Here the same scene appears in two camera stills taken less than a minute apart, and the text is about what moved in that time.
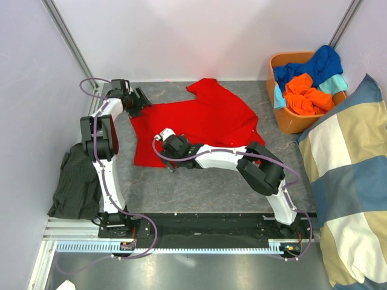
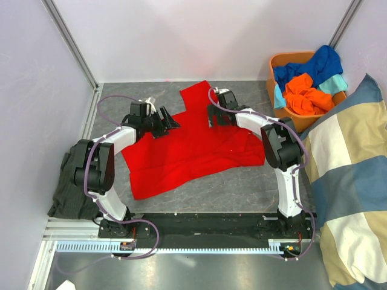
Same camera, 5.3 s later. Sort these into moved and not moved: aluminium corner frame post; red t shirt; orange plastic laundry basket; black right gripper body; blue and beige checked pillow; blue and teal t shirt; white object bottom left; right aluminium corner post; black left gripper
Moved: red t shirt; black right gripper body; black left gripper
Not moved: aluminium corner frame post; right aluminium corner post; orange plastic laundry basket; white object bottom left; blue and teal t shirt; blue and beige checked pillow
